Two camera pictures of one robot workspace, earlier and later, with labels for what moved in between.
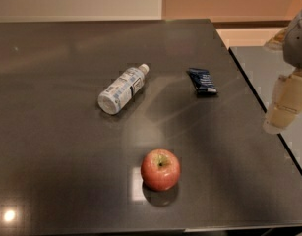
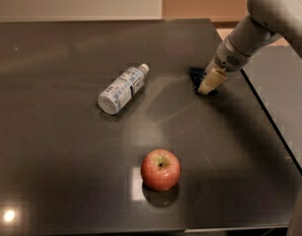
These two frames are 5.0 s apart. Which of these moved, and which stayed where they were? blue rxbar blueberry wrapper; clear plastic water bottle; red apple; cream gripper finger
Moved: cream gripper finger
Stayed: clear plastic water bottle; red apple; blue rxbar blueberry wrapper
